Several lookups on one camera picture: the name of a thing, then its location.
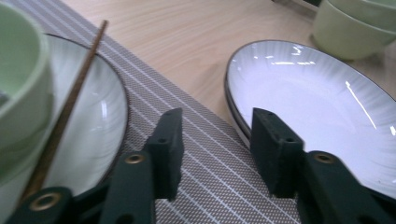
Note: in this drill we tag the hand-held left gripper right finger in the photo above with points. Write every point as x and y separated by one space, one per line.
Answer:
274 155

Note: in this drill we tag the brown wooden chopstick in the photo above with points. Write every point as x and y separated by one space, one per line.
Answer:
65 115

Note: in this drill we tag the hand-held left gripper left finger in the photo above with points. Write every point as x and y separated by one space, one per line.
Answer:
168 155

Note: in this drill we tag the striped woven placemat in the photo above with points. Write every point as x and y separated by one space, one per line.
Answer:
202 186

